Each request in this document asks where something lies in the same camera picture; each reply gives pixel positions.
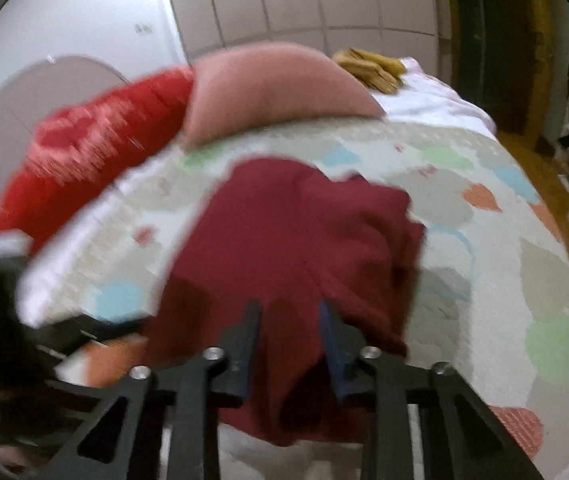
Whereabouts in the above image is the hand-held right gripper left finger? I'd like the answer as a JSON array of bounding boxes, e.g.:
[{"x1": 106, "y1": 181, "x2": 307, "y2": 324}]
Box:
[{"x1": 22, "y1": 300, "x2": 265, "y2": 480}]

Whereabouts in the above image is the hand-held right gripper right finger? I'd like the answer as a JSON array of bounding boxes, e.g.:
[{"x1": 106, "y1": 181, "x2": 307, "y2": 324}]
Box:
[{"x1": 318, "y1": 300, "x2": 547, "y2": 480}]

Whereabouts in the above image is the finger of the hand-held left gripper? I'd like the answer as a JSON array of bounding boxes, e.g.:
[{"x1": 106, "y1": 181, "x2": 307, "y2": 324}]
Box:
[
  {"x1": 34, "y1": 315, "x2": 149, "y2": 345},
  {"x1": 44, "y1": 377, "x2": 132, "y2": 413}
]

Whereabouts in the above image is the dark red garment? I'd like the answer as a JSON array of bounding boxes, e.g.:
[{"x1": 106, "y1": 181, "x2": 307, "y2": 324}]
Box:
[{"x1": 142, "y1": 157, "x2": 427, "y2": 448}]

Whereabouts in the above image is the red patterned blanket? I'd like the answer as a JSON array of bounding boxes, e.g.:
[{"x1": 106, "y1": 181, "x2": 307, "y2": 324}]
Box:
[{"x1": 0, "y1": 65, "x2": 198, "y2": 256}]

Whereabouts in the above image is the patterned quilted bedspread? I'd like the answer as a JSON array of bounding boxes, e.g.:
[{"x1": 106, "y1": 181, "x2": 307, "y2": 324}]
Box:
[{"x1": 17, "y1": 115, "x2": 569, "y2": 480}]

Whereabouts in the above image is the grey arched headboard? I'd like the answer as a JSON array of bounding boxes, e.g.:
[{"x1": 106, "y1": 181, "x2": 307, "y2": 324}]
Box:
[{"x1": 0, "y1": 55, "x2": 130, "y2": 241}]

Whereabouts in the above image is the pink pillow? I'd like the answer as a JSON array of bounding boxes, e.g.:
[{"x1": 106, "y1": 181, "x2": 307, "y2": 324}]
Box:
[{"x1": 184, "y1": 42, "x2": 385, "y2": 148}]

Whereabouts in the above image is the white and pink blanket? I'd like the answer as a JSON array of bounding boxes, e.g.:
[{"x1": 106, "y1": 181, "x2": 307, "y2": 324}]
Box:
[{"x1": 364, "y1": 57, "x2": 497, "y2": 141}]

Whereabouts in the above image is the yellow-brown folded cloth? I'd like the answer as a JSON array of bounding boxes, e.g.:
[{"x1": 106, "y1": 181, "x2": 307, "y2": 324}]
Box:
[{"x1": 333, "y1": 47, "x2": 407, "y2": 95}]

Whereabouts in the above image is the white wardrobe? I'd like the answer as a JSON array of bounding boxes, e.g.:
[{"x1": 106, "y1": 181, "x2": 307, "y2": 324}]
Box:
[{"x1": 162, "y1": 0, "x2": 452, "y2": 61}]

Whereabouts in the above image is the dark green door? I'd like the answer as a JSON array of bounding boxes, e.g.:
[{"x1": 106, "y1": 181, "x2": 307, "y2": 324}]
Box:
[{"x1": 449, "y1": 0, "x2": 565, "y2": 136}]

